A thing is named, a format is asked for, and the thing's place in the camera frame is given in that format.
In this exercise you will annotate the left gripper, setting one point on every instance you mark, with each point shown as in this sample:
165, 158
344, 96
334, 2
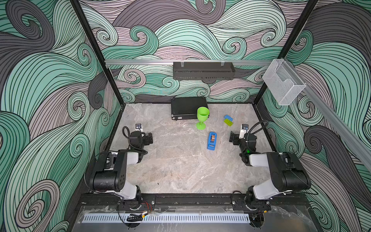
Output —
148, 138

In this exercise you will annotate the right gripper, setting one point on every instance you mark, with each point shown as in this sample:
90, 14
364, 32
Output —
233, 137

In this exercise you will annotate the blue tape dispenser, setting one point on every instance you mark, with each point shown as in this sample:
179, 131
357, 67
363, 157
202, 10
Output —
211, 143

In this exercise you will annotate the clear bubble wrap sheet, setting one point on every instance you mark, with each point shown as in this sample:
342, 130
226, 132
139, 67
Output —
175, 141

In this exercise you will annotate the green plastic wine glass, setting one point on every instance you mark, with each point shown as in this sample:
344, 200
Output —
202, 115

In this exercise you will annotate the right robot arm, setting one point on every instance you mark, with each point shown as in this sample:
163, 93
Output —
287, 174

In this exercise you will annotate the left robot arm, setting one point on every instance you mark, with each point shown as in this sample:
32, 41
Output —
109, 173

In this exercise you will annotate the green toy brick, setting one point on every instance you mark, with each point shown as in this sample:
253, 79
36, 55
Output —
228, 122

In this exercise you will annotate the blue toy brick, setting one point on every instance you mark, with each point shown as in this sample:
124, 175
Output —
228, 117

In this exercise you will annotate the black case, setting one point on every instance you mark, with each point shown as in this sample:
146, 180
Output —
184, 108

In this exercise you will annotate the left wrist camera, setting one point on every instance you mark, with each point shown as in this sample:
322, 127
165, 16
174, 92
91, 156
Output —
138, 127

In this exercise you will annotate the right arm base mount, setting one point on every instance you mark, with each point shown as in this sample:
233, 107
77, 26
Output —
248, 203

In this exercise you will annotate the clear plastic wall bin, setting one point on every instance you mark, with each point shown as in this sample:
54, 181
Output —
283, 81

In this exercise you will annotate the black wall shelf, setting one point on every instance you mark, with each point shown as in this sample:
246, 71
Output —
204, 71

